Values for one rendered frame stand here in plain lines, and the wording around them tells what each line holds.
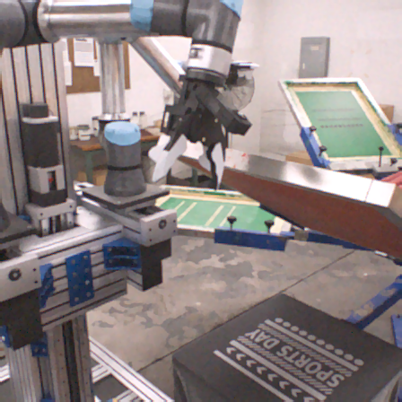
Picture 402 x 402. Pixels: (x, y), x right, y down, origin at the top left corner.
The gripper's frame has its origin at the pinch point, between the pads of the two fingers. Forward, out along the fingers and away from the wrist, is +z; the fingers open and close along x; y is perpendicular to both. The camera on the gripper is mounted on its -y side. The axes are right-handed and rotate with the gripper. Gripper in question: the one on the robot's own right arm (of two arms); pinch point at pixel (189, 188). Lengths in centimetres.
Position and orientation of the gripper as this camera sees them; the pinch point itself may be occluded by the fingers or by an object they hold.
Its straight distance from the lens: 78.5
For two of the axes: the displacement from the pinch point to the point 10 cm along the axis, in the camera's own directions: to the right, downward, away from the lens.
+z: -2.2, 9.7, 1.1
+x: -7.1, -0.8, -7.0
